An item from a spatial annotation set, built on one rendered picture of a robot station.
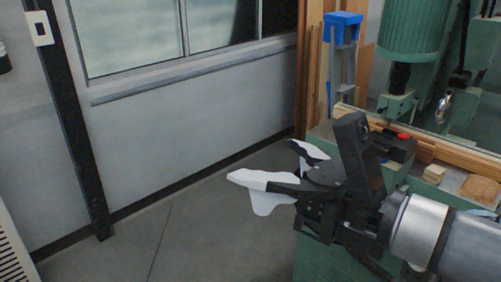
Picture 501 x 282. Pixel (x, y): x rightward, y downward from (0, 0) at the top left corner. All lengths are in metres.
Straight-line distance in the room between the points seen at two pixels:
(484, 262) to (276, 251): 1.66
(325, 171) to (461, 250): 0.16
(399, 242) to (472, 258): 0.06
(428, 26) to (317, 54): 1.51
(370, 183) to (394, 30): 0.74
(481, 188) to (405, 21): 0.50
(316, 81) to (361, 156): 2.19
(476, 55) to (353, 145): 0.95
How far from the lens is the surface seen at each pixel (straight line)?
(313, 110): 2.66
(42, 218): 2.08
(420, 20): 1.08
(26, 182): 1.95
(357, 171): 0.40
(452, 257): 0.41
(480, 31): 1.29
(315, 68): 2.54
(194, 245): 2.05
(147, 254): 2.06
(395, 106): 1.18
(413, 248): 0.41
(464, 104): 1.33
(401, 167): 1.04
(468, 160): 1.21
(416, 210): 0.41
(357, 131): 0.40
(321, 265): 1.56
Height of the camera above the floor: 1.50
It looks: 30 degrees down
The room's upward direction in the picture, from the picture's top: straight up
